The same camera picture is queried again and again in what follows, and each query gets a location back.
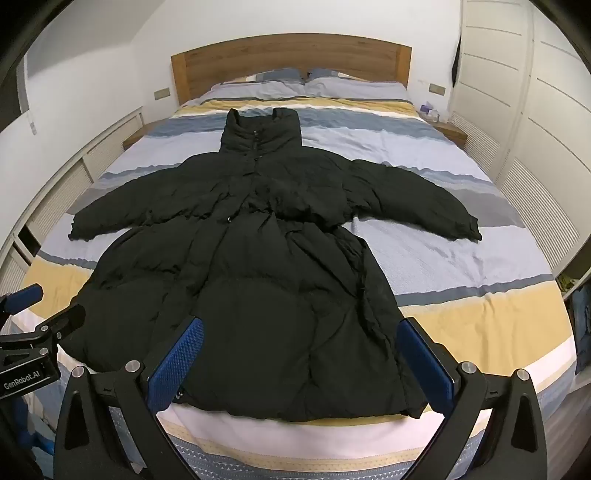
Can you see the tissue box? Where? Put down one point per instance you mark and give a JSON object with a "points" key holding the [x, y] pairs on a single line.
{"points": [[429, 111]]}

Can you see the striped bed cover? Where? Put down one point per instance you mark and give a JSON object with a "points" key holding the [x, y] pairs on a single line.
{"points": [[438, 258]]}

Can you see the wooden headboard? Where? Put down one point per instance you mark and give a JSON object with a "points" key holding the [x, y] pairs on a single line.
{"points": [[286, 55]]}

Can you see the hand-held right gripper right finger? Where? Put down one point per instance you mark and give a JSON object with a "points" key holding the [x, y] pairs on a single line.
{"points": [[427, 369]]}

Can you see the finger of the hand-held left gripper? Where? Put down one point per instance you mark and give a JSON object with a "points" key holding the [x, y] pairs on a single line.
{"points": [[64, 318], [23, 297]]}

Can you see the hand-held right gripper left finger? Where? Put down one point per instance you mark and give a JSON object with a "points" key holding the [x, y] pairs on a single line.
{"points": [[178, 360]]}

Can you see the patterned bed sheet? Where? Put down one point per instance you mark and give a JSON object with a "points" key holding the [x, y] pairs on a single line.
{"points": [[323, 443]]}

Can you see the white slatted cabinet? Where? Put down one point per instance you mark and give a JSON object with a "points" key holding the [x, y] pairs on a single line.
{"points": [[69, 184]]}

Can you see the wooden nightstand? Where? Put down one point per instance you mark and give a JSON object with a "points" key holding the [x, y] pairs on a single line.
{"points": [[455, 134], [138, 136]]}

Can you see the white wardrobe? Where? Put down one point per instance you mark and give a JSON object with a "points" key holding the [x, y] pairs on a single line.
{"points": [[531, 115]]}

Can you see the striped pillow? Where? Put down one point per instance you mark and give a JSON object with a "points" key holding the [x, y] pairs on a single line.
{"points": [[360, 85], [258, 85]]}

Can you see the wall socket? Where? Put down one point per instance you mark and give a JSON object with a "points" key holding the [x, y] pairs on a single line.
{"points": [[162, 94], [436, 88]]}

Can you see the open shelf unit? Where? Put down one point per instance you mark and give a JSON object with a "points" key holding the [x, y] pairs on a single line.
{"points": [[577, 314]]}

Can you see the black puffer coat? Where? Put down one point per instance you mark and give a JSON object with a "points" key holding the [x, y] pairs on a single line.
{"points": [[277, 277]]}

